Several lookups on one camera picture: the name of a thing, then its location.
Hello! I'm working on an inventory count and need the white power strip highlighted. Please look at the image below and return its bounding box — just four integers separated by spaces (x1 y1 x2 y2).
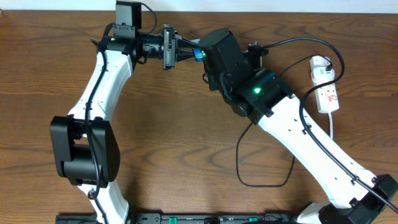
310 55 339 114

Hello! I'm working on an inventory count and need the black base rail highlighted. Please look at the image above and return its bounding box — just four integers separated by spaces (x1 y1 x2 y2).
55 213 297 224

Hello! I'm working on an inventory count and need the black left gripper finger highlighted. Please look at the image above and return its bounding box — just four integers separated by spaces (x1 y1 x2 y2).
175 49 195 62
175 35 199 49

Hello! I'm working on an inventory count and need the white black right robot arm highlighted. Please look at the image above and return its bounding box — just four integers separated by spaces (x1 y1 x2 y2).
198 29 397 223

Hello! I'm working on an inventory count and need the blue Galaxy smartphone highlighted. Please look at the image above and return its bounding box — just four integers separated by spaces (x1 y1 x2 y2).
192 48 204 62

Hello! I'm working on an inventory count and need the black charger cable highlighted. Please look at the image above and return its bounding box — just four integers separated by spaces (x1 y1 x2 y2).
201 54 333 188

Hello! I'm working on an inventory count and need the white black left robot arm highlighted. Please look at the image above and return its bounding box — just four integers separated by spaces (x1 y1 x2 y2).
50 22 198 223

